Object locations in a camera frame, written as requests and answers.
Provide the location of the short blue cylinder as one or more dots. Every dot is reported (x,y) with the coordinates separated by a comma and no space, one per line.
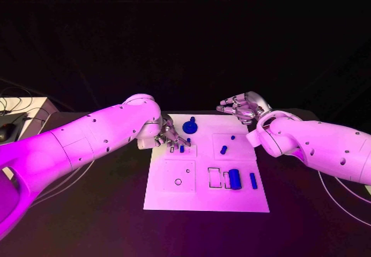
(222,150)

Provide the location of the blue plug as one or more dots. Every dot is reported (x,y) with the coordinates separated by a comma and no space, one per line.
(182,148)

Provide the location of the large blue cylinder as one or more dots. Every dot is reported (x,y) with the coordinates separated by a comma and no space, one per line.
(234,179)

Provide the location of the black computer mouse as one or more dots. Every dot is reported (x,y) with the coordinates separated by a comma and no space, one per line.
(6,131)

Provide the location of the white task board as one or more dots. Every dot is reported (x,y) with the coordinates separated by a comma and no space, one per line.
(202,190)

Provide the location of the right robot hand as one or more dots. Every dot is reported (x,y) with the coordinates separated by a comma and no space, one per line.
(245,108)

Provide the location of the white desk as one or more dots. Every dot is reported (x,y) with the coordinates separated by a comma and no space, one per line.
(34,104)

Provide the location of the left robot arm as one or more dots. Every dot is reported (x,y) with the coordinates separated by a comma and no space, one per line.
(86,136)

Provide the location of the blue gear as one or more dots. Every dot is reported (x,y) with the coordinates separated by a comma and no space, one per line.
(189,127)

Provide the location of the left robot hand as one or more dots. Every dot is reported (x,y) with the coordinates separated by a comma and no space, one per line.
(169,134)

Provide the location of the long thin blue cylinder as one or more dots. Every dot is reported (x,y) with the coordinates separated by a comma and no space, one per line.
(252,180)

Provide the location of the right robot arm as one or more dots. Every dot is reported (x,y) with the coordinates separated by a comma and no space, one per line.
(317,140)

